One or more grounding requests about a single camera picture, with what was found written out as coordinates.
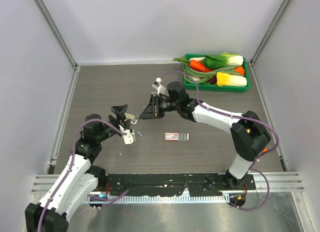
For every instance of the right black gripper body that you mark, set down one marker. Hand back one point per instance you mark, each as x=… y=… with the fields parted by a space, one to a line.
x=165 y=105

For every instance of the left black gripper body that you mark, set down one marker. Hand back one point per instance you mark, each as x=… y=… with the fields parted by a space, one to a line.
x=116 y=121

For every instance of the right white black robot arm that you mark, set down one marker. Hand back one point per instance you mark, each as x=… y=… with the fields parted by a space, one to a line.
x=248 y=134

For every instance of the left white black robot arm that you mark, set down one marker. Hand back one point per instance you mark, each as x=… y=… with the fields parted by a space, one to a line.
x=79 y=177

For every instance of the green long beans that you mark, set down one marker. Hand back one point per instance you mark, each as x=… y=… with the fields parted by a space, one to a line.
x=204 y=77

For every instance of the yellow napa cabbage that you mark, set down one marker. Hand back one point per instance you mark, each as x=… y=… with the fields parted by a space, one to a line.
x=225 y=79

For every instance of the white green bok choy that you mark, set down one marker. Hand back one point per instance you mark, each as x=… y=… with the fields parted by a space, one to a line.
x=223 y=60

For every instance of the small orange carrot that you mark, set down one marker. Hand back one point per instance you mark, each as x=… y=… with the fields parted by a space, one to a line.
x=240 y=70

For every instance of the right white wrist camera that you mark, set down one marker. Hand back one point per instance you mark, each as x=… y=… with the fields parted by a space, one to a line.
x=159 y=89

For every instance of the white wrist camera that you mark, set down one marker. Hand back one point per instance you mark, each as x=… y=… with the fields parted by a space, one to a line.
x=128 y=135
x=159 y=89

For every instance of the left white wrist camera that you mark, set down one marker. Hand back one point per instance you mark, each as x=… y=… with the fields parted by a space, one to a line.
x=128 y=135

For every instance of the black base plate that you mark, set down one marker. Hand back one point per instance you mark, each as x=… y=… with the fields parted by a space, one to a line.
x=169 y=185

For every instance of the white slotted cable duct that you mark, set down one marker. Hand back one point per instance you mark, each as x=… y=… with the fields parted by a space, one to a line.
x=183 y=199

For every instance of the aluminium front rail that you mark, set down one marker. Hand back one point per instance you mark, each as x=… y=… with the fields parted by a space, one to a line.
x=278 y=182

